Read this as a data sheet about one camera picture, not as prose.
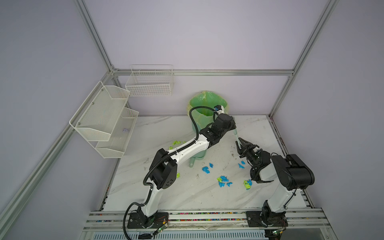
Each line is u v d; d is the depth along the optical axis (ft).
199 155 3.15
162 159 1.80
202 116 2.86
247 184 2.75
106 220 2.46
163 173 1.68
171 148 1.74
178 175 2.89
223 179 2.87
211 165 3.05
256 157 2.58
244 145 2.74
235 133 2.96
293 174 1.59
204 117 2.82
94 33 2.47
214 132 2.14
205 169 2.97
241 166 3.06
